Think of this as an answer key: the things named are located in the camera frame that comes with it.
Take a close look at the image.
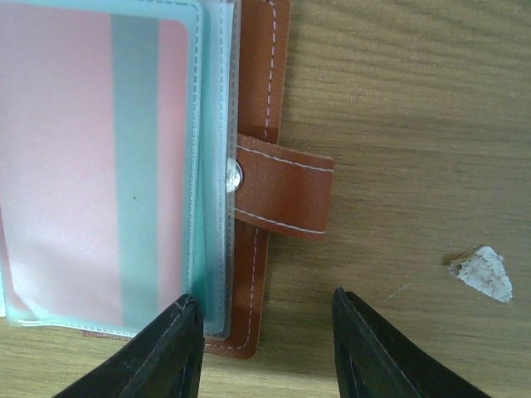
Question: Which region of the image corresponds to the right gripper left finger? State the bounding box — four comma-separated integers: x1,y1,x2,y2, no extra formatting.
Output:
57,294,204,398

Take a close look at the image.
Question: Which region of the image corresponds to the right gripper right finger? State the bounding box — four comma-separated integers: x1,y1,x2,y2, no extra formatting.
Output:
332,287,487,398

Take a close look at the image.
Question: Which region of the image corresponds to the brown leather card holder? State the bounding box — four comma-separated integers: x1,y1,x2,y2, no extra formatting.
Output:
0,0,336,361

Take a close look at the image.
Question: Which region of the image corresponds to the white paper scrap small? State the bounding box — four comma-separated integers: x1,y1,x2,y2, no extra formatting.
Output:
442,245,514,303

